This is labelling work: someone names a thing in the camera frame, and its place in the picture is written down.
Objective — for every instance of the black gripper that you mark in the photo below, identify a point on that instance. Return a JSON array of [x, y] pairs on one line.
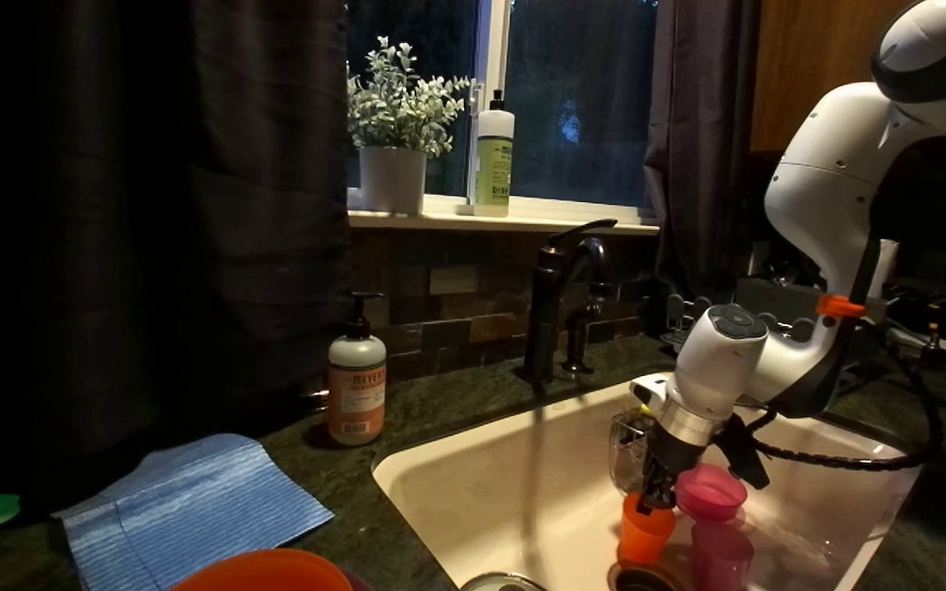
[[687, 428]]

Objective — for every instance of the orange plastic cup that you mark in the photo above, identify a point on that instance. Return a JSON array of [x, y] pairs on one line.
[[642, 534]]

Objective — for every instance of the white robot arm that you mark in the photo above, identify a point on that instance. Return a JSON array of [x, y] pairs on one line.
[[819, 201]]

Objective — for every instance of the large pink cup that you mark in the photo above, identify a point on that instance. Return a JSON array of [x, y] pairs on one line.
[[712, 494]]

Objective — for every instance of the small pink cup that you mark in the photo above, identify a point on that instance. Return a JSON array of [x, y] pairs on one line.
[[720, 556]]

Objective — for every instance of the black sink drain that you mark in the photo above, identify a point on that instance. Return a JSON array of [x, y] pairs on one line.
[[637, 580]]

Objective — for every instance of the white kitchen sink basin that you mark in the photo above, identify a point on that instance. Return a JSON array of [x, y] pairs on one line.
[[532, 494]]

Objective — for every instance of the dark bronze faucet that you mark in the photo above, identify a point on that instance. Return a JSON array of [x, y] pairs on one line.
[[571, 286]]

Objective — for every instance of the orange label soap dispenser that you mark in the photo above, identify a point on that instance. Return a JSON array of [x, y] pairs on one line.
[[355, 379]]

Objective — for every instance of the green dish soap bottle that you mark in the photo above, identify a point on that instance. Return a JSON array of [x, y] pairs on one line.
[[492, 170]]

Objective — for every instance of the orange bowl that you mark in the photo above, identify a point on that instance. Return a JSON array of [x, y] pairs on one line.
[[282, 569]]

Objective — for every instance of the white potted plant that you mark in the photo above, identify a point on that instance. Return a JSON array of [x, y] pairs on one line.
[[399, 120]]

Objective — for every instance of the blue dish cloth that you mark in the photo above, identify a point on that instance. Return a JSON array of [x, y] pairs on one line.
[[183, 511]]

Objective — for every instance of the dark curtain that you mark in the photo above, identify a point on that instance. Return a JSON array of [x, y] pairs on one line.
[[173, 216]]

